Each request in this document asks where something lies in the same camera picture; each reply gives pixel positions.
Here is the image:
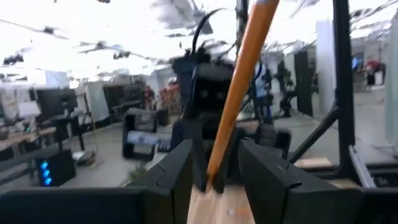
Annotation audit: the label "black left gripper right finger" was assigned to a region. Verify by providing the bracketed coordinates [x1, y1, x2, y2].
[238, 139, 364, 224]

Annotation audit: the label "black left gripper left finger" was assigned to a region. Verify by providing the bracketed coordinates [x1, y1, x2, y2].
[126, 139, 194, 224]

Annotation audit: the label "yellow pencil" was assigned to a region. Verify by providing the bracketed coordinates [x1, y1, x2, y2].
[206, 0, 280, 188]

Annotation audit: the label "person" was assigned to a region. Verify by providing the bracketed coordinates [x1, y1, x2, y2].
[253, 60, 275, 124]

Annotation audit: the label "black computer tower blue lights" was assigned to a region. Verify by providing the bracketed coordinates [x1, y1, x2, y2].
[34, 149, 78, 188]

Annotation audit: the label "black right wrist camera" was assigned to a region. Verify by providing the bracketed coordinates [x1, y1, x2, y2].
[190, 63, 234, 111]

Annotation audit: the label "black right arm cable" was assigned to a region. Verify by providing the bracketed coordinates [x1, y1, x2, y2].
[190, 7, 225, 57]

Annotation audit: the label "black aluminium table frame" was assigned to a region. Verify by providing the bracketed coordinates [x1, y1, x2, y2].
[287, 0, 379, 190]

